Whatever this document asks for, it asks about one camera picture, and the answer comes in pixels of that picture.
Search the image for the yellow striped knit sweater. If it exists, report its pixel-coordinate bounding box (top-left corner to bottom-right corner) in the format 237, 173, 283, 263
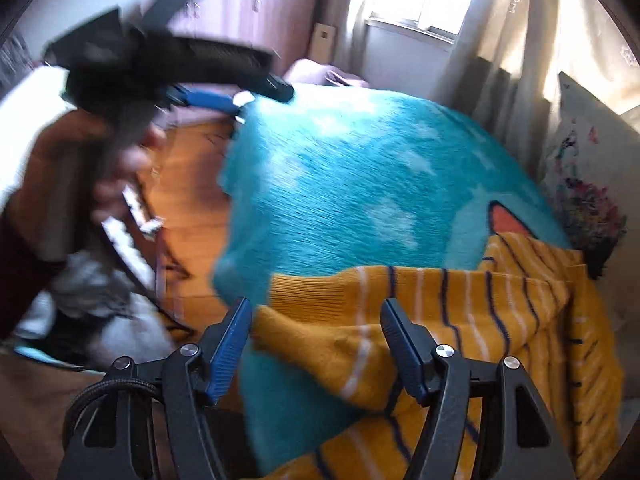
250, 232, 626, 480

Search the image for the black braided cable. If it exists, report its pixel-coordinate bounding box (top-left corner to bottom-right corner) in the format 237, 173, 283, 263
64, 377, 166, 441

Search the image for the person's left hand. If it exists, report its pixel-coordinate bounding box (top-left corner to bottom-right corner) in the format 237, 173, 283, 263
5, 108, 168, 266

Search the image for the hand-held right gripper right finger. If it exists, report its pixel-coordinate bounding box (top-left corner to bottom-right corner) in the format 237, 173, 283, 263
380, 298, 577, 480

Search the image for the grey cloth pile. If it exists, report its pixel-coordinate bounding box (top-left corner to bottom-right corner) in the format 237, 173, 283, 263
15, 252, 176, 366

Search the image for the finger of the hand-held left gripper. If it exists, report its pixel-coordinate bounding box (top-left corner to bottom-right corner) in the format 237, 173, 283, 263
235, 71, 296, 105
159, 85, 242, 117

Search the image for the sheer white curtain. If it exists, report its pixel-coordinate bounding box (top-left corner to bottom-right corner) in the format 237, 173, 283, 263
334, 0, 640, 126

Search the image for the teal fluffy blanket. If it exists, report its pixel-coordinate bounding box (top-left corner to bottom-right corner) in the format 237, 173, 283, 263
212, 82, 573, 478

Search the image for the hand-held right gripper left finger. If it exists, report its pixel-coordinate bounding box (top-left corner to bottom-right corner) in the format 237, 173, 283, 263
56, 297, 253, 480

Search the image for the floral printed pillow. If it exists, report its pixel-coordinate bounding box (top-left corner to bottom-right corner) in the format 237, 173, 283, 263
542, 71, 640, 281

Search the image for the person's left forearm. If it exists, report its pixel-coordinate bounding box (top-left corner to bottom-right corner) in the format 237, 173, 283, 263
0, 67, 76, 341

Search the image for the pink wardrobe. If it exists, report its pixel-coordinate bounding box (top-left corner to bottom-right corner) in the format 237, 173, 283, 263
137, 0, 323, 73

